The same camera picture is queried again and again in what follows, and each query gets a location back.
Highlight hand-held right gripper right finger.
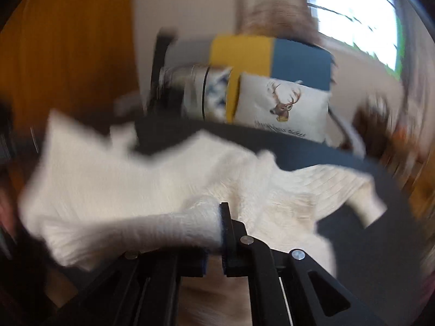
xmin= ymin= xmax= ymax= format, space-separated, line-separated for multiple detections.
xmin=219 ymin=202 xmax=388 ymax=326

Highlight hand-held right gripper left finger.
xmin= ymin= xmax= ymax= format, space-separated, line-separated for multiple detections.
xmin=44 ymin=244 xmax=208 ymax=326

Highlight cream knitted sweater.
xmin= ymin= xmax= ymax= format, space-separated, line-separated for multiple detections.
xmin=18 ymin=109 xmax=388 ymax=326

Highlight wooden wardrobe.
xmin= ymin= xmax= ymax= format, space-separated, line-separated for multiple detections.
xmin=0 ymin=0 xmax=143 ymax=143

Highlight deer print pillow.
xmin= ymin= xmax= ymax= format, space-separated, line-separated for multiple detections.
xmin=234 ymin=72 xmax=332 ymax=143

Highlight triangle print pillow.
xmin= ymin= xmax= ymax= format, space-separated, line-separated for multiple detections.
xmin=204 ymin=66 xmax=235 ymax=123

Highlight grey yellow blue armchair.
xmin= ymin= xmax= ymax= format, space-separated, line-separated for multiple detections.
xmin=116 ymin=34 xmax=364 ymax=157

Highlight beige patterned curtain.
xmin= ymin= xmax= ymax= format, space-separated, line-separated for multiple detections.
xmin=238 ymin=0 xmax=320 ymax=41

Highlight window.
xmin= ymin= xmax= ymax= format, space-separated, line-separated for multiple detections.
xmin=306 ymin=0 xmax=405 ymax=79

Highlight black upright post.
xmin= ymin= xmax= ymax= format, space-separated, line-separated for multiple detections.
xmin=151 ymin=29 xmax=177 ymax=109

